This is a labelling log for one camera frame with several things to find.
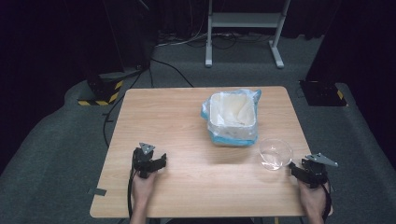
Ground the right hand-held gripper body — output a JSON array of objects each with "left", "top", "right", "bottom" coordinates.
[{"left": 300, "top": 152, "right": 340, "bottom": 189}]

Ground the black stand with dark base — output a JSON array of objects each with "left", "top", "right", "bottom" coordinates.
[{"left": 298, "top": 0, "right": 396, "bottom": 108}]

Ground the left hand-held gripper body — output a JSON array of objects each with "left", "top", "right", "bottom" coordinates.
[{"left": 132, "top": 142, "right": 161, "bottom": 179}]

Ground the black stand with striped base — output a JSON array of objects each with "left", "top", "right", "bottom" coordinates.
[{"left": 77, "top": 0, "right": 158, "bottom": 107}]

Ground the black floor cable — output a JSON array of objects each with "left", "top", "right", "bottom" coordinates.
[{"left": 102, "top": 57, "right": 195, "bottom": 148}]

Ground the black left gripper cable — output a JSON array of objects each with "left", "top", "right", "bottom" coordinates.
[{"left": 126, "top": 167, "right": 138, "bottom": 220}]

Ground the bundle of floor cables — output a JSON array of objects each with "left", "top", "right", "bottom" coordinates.
[{"left": 154, "top": 29, "right": 275, "bottom": 50}]

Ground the person's right hand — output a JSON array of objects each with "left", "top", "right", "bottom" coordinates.
[{"left": 296, "top": 178, "right": 331, "bottom": 217}]

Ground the person's left hand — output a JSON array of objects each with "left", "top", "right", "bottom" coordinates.
[{"left": 131, "top": 170, "right": 159, "bottom": 203}]

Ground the white metal stand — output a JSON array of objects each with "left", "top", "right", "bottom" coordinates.
[{"left": 204, "top": 0, "right": 292, "bottom": 70}]

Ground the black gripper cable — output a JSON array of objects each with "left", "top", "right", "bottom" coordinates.
[
  {"left": 126, "top": 167, "right": 138, "bottom": 220},
  {"left": 320, "top": 176, "right": 333, "bottom": 223}
]

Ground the clear glass bowl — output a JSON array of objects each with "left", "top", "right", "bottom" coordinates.
[{"left": 258, "top": 137, "right": 294, "bottom": 172}]

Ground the white bin with plastic bag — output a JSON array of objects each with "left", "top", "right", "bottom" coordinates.
[{"left": 200, "top": 88, "right": 262, "bottom": 147}]

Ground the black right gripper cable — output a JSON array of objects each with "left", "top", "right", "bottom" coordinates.
[{"left": 320, "top": 176, "right": 333, "bottom": 223}]

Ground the grey tape piece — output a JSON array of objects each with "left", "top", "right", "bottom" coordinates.
[{"left": 87, "top": 187, "right": 107, "bottom": 197}]

